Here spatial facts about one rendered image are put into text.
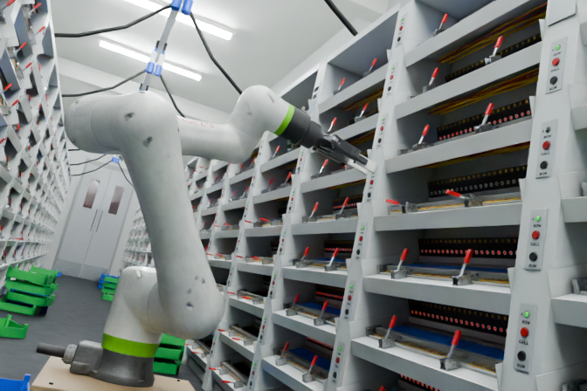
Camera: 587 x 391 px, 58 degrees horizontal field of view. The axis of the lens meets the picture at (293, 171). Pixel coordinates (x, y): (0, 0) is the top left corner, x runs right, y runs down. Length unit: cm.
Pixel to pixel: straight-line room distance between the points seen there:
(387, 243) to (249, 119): 62
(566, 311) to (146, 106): 84
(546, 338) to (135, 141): 83
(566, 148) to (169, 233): 79
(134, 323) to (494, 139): 92
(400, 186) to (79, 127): 102
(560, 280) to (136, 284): 86
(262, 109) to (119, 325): 62
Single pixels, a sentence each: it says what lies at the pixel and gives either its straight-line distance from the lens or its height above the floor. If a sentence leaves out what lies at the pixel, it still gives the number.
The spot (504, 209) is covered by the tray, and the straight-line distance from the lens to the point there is 123.
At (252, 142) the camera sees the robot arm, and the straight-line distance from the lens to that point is 142.
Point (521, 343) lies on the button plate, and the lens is 113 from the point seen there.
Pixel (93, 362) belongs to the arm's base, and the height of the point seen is 36.
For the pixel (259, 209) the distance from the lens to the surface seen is 300.
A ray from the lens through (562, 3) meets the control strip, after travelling 134.
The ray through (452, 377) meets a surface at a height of 49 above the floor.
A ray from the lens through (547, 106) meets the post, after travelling 124.
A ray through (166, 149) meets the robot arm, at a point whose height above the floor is 80.
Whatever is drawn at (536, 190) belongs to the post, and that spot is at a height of 90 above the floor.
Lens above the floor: 59
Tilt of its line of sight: 13 degrees up
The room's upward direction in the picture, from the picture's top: 13 degrees clockwise
